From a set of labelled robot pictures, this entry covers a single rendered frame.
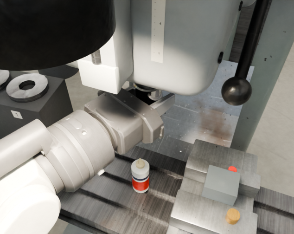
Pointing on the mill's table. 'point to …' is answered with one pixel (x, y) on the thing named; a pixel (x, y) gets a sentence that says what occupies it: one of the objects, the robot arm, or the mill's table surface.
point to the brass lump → (232, 216)
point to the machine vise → (227, 159)
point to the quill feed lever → (245, 60)
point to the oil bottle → (140, 175)
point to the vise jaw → (208, 216)
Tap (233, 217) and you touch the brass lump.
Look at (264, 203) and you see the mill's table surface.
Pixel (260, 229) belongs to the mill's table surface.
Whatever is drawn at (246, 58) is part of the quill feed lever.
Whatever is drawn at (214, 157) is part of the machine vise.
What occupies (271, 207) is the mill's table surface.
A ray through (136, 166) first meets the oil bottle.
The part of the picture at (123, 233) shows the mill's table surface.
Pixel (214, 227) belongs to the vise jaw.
